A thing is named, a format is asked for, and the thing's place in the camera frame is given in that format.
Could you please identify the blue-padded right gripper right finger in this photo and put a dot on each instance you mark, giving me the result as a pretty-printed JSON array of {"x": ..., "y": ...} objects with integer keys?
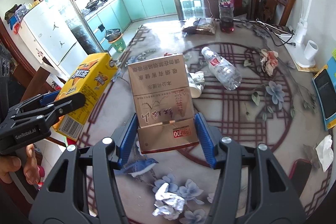
[{"x": 271, "y": 197}]

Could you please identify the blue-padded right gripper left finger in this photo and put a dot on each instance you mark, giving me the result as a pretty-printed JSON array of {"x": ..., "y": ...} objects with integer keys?
[{"x": 81, "y": 187}]

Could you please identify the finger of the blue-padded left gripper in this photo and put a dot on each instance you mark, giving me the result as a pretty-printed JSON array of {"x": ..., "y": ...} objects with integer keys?
[{"x": 48, "y": 98}]

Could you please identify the yellow orange juice carton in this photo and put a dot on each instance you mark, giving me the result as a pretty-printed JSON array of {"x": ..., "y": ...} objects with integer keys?
[{"x": 83, "y": 90}]

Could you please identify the white paper ball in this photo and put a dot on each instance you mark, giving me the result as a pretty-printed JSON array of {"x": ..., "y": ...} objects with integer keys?
[{"x": 168, "y": 204}]

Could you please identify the gold cigarette carton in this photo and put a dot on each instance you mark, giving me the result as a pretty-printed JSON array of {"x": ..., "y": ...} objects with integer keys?
[{"x": 163, "y": 104}]

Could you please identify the clear water bottle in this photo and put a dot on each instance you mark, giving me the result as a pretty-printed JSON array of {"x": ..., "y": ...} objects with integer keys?
[{"x": 227, "y": 74}]

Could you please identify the white patterned wrapper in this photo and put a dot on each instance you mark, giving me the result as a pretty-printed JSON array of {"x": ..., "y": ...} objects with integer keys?
[{"x": 196, "y": 82}]

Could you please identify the red wrapper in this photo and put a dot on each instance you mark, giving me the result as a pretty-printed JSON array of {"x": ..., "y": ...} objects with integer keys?
[{"x": 167, "y": 54}]

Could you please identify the green kitchen trash bin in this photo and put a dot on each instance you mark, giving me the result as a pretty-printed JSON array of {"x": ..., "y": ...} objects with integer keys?
[{"x": 114, "y": 37}]

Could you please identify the teal kitchen cabinets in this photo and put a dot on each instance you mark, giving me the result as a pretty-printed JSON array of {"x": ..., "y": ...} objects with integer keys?
[{"x": 121, "y": 13}]

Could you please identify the person's left hand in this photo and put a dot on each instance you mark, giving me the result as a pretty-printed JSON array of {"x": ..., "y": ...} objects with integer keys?
[{"x": 12, "y": 164}]

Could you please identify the carved wooden chair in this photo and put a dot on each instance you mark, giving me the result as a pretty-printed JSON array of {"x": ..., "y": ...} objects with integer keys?
[{"x": 46, "y": 80}]

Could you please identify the red black phone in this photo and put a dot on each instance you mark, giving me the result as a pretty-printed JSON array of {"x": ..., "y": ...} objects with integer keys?
[{"x": 299, "y": 174}]

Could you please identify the white refrigerator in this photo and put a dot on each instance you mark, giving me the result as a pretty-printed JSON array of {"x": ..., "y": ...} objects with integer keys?
[{"x": 49, "y": 38}]

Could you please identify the white tissue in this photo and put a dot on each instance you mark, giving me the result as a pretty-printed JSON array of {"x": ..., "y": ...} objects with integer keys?
[{"x": 325, "y": 152}]

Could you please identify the black wok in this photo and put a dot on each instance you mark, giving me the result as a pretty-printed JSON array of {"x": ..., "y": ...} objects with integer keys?
[{"x": 92, "y": 4}]

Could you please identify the blue yellow tablet case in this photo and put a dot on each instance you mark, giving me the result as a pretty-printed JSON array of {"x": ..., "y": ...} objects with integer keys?
[{"x": 324, "y": 83}]

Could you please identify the white desk lamp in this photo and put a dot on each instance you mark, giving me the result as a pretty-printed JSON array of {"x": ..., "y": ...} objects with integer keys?
[{"x": 296, "y": 3}]

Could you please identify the white cup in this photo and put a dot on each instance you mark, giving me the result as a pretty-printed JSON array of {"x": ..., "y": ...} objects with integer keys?
[{"x": 311, "y": 50}]

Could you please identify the white power strip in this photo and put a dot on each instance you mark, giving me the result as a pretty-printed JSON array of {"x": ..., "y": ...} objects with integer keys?
[{"x": 286, "y": 38}]

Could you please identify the snack bag on table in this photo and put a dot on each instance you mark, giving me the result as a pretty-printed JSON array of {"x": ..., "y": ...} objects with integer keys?
[{"x": 202, "y": 26}]

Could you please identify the dark wooden chair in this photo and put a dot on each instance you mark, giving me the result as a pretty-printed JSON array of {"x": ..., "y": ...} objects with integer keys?
[{"x": 272, "y": 11}]

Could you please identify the purple drink bottle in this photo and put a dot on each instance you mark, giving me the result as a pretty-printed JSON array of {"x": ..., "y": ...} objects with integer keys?
[{"x": 226, "y": 15}]

